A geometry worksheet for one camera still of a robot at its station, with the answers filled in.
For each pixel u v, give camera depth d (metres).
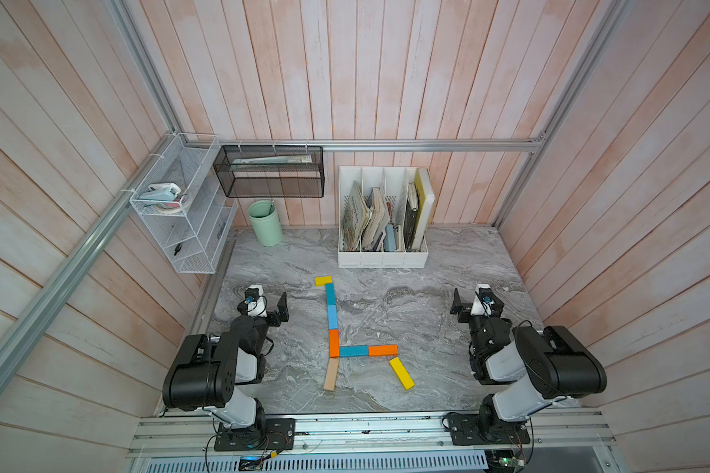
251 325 0.69
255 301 0.76
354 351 0.87
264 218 1.04
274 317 0.80
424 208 0.95
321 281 1.04
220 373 0.45
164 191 0.68
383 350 0.88
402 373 0.84
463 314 0.80
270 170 1.04
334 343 0.90
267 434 0.73
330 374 0.82
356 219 1.01
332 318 0.93
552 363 0.46
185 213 0.71
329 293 1.01
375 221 1.01
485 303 0.73
